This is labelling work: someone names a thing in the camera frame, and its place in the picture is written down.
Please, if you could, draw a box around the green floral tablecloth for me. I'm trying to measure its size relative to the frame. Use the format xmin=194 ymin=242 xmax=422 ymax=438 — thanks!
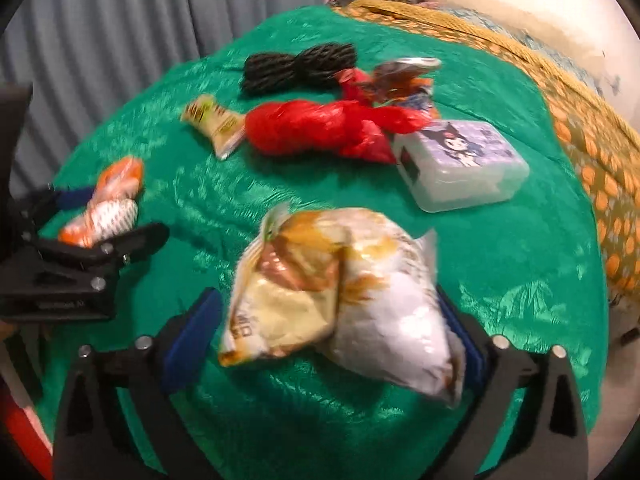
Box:
xmin=37 ymin=5 xmax=608 ymax=480

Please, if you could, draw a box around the red plastic bag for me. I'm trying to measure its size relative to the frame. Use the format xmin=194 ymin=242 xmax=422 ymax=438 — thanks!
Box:
xmin=244 ymin=67 xmax=433 ymax=165

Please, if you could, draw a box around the crushed orange soda can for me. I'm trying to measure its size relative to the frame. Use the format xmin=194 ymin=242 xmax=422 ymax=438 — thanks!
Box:
xmin=370 ymin=57 xmax=443 ymax=111

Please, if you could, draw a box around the yellow green snack wrapper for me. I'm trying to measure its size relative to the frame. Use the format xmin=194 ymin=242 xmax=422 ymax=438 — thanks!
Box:
xmin=180 ymin=94 xmax=248 ymax=161

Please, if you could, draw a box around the white beige snack bag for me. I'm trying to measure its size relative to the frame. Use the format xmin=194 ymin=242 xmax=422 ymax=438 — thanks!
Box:
xmin=218 ymin=203 xmax=467 ymax=409

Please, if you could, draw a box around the black rope bundle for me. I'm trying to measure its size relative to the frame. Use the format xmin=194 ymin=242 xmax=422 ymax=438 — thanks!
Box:
xmin=240 ymin=42 xmax=358 ymax=96

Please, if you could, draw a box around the teal floral pillow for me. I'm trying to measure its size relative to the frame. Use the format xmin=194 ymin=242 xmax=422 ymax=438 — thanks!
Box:
xmin=442 ymin=6 xmax=506 ymax=28
xmin=520 ymin=32 xmax=606 ymax=86

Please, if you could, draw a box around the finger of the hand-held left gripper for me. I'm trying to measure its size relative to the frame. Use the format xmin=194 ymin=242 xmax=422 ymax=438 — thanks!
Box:
xmin=35 ymin=222 xmax=171 ymax=281
xmin=15 ymin=185 xmax=98 ymax=233

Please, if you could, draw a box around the clear cartoon plastic box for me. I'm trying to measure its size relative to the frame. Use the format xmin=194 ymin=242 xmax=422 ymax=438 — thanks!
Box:
xmin=392 ymin=120 xmax=531 ymax=213

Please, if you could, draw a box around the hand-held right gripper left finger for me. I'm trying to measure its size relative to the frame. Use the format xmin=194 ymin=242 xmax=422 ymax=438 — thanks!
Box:
xmin=52 ymin=287 xmax=224 ymax=480

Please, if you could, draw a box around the orange white snack wrapper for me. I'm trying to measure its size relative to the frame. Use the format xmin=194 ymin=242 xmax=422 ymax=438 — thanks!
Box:
xmin=57 ymin=156 xmax=146 ymax=248

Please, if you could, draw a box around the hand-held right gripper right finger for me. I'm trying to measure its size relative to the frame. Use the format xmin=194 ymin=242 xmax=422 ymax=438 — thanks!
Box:
xmin=435 ymin=285 xmax=590 ymax=480

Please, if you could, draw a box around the grey blue curtain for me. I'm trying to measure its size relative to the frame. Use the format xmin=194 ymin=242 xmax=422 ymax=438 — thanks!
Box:
xmin=0 ymin=0 xmax=331 ymax=201

